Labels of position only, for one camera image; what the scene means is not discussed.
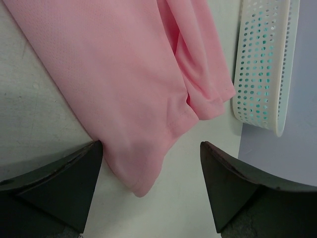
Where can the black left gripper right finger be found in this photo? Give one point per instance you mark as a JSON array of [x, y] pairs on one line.
[[247, 202]]

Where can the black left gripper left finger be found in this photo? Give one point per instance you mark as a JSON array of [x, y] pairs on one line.
[[52, 201]]

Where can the pink t-shirt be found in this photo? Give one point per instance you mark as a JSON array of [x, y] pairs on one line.
[[138, 74]]

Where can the white perforated plastic basket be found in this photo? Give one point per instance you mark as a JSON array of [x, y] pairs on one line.
[[284, 15]]

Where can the mint green t-shirt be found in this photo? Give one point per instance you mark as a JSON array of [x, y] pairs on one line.
[[257, 52]]

